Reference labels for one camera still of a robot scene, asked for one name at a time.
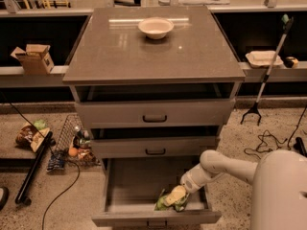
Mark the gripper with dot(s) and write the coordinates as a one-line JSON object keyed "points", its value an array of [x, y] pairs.
{"points": [[191, 183]]}

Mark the green jalapeno chip bag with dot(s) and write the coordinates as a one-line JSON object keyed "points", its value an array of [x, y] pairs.
{"points": [[178, 207]]}

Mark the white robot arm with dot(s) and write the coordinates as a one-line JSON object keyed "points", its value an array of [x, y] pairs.
{"points": [[278, 180]]}

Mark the bottom grey drawer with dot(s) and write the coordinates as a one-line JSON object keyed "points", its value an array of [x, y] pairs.
{"points": [[133, 186]]}

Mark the grey drawer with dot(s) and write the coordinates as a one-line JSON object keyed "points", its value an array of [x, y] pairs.
{"points": [[154, 114], [133, 186], [143, 147]]}

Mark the middle grey drawer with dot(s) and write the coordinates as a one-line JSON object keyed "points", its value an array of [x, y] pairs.
{"points": [[143, 147]]}

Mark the top grey drawer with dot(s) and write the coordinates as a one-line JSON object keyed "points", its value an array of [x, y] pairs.
{"points": [[154, 114]]}

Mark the grey drawer cabinet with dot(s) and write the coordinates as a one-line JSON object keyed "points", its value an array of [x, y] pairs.
{"points": [[116, 62]]}

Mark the brown snack bag on floor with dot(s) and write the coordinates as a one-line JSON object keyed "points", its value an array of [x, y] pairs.
{"points": [[32, 135]]}

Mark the blue snack packet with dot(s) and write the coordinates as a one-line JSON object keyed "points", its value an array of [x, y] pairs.
{"points": [[56, 162]]}

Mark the black pole right floor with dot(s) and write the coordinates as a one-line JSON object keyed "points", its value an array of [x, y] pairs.
{"points": [[299, 145]]}

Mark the black pole on floor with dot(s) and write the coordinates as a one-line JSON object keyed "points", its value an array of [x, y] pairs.
{"points": [[22, 196]]}

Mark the white takeout container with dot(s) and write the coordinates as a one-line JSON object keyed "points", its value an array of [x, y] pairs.
{"points": [[258, 59]]}

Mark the white paper bowl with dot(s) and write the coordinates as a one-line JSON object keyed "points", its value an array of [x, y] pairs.
{"points": [[155, 27]]}

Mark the yellow tape measure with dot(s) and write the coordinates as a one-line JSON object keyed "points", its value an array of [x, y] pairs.
{"points": [[291, 62]]}

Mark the open cardboard box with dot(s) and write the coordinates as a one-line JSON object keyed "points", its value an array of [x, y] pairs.
{"points": [[35, 59]]}

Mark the reacher grabber tool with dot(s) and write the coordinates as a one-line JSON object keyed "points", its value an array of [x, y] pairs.
{"points": [[287, 25]]}

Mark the black power adapter with cable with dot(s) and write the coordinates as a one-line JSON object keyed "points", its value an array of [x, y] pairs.
{"points": [[263, 146]]}

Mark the wire basket with groceries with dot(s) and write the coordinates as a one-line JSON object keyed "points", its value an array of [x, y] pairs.
{"points": [[74, 144]]}

